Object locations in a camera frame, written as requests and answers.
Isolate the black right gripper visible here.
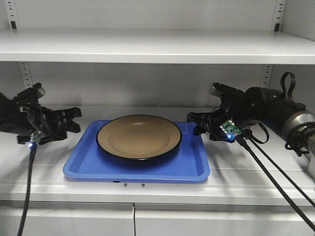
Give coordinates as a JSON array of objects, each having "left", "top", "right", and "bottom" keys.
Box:
[{"left": 187, "top": 98, "right": 251, "bottom": 143}]

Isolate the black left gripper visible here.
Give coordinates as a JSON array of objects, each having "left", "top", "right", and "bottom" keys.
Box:
[{"left": 17, "top": 104, "right": 82, "bottom": 145}]

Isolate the blue plastic tray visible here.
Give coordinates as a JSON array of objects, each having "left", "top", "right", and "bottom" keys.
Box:
[{"left": 63, "top": 120, "right": 211, "bottom": 183}]

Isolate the beige plate with black rim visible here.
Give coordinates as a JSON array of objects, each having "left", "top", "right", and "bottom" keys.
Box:
[{"left": 96, "top": 115, "right": 182, "bottom": 160}]

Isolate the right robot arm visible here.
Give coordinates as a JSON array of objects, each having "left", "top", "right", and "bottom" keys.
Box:
[{"left": 187, "top": 83, "right": 315, "bottom": 156}]

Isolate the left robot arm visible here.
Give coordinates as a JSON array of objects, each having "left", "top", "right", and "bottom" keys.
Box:
[{"left": 0, "top": 94, "right": 82, "bottom": 145}]

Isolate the white cabinet upper shelf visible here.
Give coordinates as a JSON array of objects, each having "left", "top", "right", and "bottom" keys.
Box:
[{"left": 0, "top": 29, "right": 315, "bottom": 64}]

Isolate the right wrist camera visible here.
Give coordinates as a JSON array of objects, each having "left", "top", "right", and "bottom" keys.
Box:
[{"left": 209, "top": 83, "right": 245, "bottom": 98}]

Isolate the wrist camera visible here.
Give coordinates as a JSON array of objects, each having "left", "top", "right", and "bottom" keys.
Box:
[
  {"left": 209, "top": 83, "right": 245, "bottom": 98},
  {"left": 13, "top": 83, "right": 46, "bottom": 104}
]

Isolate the left braided cable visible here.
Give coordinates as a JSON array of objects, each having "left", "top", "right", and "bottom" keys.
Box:
[{"left": 16, "top": 145, "right": 36, "bottom": 236}]

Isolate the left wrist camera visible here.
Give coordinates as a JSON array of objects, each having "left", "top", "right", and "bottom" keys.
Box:
[{"left": 13, "top": 83, "right": 46, "bottom": 104}]

